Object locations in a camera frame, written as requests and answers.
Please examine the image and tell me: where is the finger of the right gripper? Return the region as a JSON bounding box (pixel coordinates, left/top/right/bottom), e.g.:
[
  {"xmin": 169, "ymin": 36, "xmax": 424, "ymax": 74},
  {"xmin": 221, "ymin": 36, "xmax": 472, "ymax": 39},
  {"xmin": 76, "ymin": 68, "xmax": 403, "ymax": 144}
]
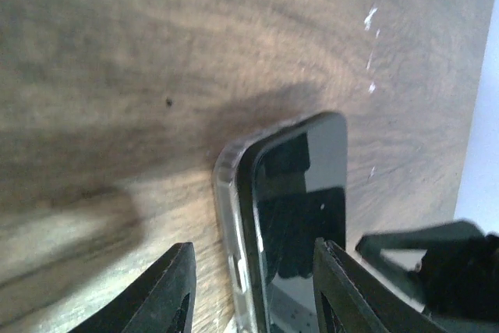
[
  {"xmin": 356, "ymin": 220, "xmax": 485, "ymax": 255},
  {"xmin": 355, "ymin": 245, "xmax": 427, "ymax": 306}
]

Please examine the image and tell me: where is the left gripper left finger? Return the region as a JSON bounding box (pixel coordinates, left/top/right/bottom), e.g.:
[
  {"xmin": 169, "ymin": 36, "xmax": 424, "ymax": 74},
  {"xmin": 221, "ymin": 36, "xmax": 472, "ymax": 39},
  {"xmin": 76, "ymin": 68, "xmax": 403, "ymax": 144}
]
[{"xmin": 72, "ymin": 242, "xmax": 196, "ymax": 333}]

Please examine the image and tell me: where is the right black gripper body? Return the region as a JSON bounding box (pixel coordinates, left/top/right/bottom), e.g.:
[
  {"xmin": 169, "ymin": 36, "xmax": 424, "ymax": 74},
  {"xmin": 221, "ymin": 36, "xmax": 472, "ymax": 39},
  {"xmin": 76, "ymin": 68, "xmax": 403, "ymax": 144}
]
[{"xmin": 417, "ymin": 234, "xmax": 498, "ymax": 320}]

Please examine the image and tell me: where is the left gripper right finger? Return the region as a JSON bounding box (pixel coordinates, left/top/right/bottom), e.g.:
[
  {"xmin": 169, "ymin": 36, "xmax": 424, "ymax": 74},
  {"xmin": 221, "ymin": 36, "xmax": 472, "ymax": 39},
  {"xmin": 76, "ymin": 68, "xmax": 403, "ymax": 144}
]
[{"xmin": 313, "ymin": 239, "xmax": 444, "ymax": 332}]

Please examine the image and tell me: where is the clear magsafe phone case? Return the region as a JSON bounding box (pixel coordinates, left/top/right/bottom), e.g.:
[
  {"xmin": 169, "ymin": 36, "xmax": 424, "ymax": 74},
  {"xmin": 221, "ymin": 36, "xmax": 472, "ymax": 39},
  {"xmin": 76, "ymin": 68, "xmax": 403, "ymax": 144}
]
[{"xmin": 213, "ymin": 114, "xmax": 315, "ymax": 332}]

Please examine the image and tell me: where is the black phone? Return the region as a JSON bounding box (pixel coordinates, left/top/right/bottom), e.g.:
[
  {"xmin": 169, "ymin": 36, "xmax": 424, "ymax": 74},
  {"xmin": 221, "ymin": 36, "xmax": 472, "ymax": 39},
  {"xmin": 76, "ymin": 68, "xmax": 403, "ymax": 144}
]
[{"xmin": 236, "ymin": 112, "xmax": 348, "ymax": 332}]

